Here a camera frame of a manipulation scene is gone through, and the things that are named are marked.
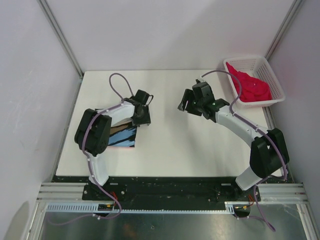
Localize black t shirt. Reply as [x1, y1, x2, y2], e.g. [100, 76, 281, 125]
[93, 107, 138, 149]

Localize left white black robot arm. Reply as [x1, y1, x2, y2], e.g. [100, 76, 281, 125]
[74, 89, 154, 200]

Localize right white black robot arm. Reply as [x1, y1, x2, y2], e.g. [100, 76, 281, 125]
[177, 81, 290, 201]

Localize red crumpled t shirt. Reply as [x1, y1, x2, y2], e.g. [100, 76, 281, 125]
[226, 62, 272, 103]

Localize white plastic basket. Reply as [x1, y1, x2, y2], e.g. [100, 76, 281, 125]
[223, 55, 286, 109]

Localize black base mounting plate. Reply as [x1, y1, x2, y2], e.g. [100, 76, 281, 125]
[50, 175, 261, 211]

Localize grey slotted cable duct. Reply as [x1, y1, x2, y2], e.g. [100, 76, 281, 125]
[46, 201, 251, 215]

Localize left aluminium frame post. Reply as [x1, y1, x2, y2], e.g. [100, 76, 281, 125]
[37, 0, 84, 79]

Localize aluminium frame post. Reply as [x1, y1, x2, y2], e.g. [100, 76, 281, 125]
[37, 0, 84, 79]
[264, 0, 306, 61]

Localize right aluminium frame post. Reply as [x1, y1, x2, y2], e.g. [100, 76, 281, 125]
[264, 0, 306, 61]

